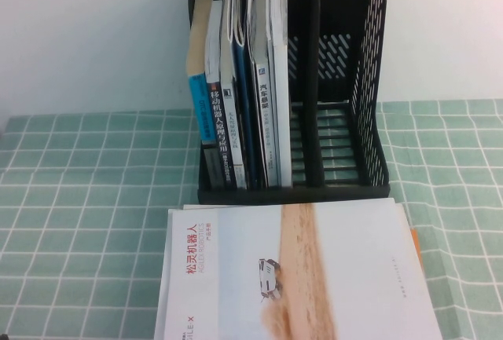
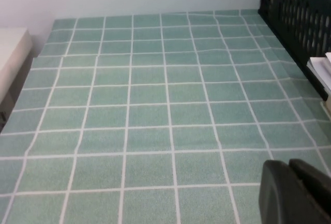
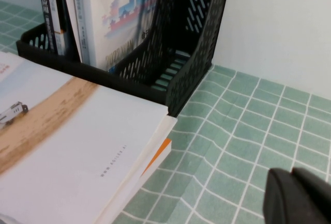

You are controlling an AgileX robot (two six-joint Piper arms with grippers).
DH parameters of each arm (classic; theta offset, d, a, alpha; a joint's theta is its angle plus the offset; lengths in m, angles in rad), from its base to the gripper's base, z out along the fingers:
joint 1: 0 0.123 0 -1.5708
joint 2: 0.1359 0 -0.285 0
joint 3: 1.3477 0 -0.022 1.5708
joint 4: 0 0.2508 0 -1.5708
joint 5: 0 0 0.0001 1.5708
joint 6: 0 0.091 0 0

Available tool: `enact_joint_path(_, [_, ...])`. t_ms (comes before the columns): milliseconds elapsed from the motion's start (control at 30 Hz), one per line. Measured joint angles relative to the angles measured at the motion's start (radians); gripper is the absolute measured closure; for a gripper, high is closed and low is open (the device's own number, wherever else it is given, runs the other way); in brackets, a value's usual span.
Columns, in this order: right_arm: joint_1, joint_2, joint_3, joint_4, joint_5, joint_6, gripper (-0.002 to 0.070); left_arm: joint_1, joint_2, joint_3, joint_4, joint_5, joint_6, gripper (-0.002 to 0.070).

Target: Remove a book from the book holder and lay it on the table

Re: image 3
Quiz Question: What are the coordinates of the green checked tablecloth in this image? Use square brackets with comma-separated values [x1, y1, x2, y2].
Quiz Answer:
[0, 0, 331, 224]

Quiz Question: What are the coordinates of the orange cover book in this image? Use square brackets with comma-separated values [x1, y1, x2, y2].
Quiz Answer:
[111, 137, 173, 224]

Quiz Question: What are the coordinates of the black mesh book holder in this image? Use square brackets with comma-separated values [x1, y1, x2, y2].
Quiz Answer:
[16, 0, 232, 118]

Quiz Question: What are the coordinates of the black spine robotics book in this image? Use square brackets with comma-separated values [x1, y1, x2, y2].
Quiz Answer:
[37, 0, 59, 53]

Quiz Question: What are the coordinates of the large white cover book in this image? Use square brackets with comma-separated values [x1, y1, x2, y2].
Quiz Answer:
[86, 0, 162, 73]

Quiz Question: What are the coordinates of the white spine automotive book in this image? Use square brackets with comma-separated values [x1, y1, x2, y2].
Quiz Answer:
[61, 0, 92, 67]

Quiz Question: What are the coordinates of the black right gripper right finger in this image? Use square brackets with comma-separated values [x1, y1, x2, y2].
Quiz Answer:
[291, 167, 331, 215]

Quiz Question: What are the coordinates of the grey spine book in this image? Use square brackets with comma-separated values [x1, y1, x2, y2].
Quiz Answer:
[51, 0, 69, 55]

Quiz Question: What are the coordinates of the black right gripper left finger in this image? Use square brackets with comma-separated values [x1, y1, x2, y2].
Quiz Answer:
[263, 168, 331, 224]

